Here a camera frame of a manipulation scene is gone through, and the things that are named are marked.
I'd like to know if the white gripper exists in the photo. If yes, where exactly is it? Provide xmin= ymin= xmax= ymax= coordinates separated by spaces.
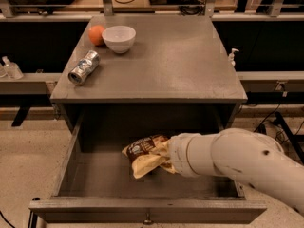
xmin=154 ymin=133 xmax=200 ymax=178

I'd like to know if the brown chip bag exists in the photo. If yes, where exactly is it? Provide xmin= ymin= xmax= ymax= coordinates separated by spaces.
xmin=122 ymin=135 xmax=172 ymax=179

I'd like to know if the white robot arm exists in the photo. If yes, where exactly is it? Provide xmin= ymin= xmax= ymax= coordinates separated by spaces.
xmin=157 ymin=128 xmax=304 ymax=215

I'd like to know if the metal drawer knob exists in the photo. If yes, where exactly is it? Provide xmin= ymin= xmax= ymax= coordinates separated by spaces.
xmin=142 ymin=212 xmax=154 ymax=225

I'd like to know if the open grey top drawer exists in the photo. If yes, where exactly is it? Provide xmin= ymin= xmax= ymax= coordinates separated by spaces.
xmin=29 ymin=104 xmax=266 ymax=224

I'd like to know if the grey cabinet counter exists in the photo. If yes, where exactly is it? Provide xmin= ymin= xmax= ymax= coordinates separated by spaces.
xmin=49 ymin=13 xmax=248 ymax=135

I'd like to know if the white pump bottle right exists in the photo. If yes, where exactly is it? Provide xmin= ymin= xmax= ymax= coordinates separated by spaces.
xmin=228 ymin=48 xmax=239 ymax=67

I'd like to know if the silver soda can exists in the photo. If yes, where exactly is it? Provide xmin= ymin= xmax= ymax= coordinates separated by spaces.
xmin=68 ymin=50 xmax=100 ymax=86

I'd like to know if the white ceramic bowl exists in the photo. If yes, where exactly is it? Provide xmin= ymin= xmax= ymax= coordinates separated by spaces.
xmin=102 ymin=26 xmax=136 ymax=54

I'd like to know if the black table leg right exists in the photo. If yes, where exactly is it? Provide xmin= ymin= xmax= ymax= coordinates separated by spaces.
xmin=275 ymin=112 xmax=304 ymax=163

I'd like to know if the orange fruit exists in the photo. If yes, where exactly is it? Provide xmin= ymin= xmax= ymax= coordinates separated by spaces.
xmin=88 ymin=25 xmax=105 ymax=47

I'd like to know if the clear sanitizer bottle left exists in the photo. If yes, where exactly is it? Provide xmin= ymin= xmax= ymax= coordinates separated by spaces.
xmin=2 ymin=56 xmax=24 ymax=80

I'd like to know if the black floor cable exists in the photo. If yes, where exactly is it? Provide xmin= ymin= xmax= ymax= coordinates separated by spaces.
xmin=253 ymin=83 xmax=304 ymax=136

